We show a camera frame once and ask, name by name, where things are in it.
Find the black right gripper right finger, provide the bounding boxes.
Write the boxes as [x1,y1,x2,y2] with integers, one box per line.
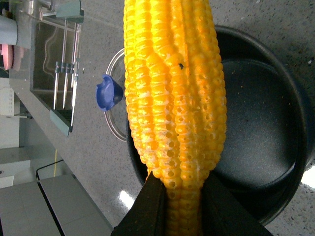
[201,174,271,236]

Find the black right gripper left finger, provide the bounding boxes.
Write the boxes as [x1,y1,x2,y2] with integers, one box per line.
[111,173,166,236]

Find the glass lid blue knob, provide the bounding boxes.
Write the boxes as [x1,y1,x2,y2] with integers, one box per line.
[95,48,128,143]

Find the yellow corn cob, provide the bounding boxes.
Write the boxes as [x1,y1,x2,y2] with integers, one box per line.
[123,0,227,236]

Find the dark blue saucepan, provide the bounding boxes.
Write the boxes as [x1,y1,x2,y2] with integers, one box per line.
[126,25,315,226]

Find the pink plates stack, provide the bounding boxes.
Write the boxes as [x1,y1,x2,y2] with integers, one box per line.
[0,44,25,71]

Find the steel sink drying rack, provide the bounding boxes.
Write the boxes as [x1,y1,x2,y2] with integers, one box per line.
[31,0,84,136]

